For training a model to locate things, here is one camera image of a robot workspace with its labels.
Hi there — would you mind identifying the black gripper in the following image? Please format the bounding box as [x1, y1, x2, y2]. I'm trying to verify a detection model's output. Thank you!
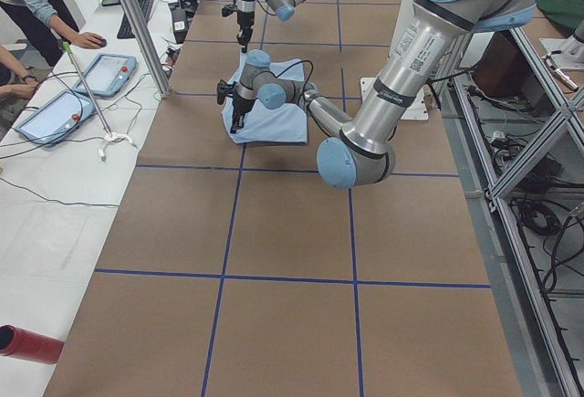
[230, 91, 254, 134]
[236, 10, 254, 48]

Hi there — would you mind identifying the light blue t-shirt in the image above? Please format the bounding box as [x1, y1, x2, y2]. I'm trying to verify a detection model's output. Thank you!
[222, 53, 308, 144]

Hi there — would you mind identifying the black keyboard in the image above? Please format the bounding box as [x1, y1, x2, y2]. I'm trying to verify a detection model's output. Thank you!
[116, 0, 156, 40]

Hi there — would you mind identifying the far teach pendant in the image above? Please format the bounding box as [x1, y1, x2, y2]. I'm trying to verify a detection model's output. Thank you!
[83, 53, 138, 99]

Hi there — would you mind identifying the teach pendant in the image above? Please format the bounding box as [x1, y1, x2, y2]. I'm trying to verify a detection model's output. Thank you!
[83, 53, 138, 99]
[15, 91, 95, 146]

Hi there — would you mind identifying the metal rod with green tip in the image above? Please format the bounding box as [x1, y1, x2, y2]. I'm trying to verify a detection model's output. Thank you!
[63, 42, 137, 148]

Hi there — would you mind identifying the near teach pendant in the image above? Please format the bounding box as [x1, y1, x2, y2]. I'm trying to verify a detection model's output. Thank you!
[15, 91, 95, 146]

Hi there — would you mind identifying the person in grey shirt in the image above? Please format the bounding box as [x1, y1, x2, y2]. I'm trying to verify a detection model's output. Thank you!
[1, 0, 104, 67]

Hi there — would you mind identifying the person in black shirt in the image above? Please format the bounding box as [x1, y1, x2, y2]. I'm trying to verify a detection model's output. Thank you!
[1, 46, 38, 99]

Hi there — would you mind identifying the red cylinder bottle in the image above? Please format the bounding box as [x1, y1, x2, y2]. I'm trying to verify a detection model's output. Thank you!
[1, 325, 65, 365]

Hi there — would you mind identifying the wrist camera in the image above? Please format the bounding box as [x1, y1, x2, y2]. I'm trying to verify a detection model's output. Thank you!
[216, 79, 235, 105]
[221, 4, 238, 17]

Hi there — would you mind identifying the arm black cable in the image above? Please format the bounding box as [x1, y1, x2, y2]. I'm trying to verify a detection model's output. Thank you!
[266, 59, 320, 97]

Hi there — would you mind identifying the grey aluminium frame post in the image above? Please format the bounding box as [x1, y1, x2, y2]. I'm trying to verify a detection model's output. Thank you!
[120, 0, 171, 99]

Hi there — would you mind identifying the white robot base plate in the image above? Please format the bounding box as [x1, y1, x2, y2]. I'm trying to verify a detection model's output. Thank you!
[360, 77, 429, 120]

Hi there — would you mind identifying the aluminium frame rack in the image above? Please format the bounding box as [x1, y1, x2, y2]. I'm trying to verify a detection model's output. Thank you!
[432, 17, 583, 396]

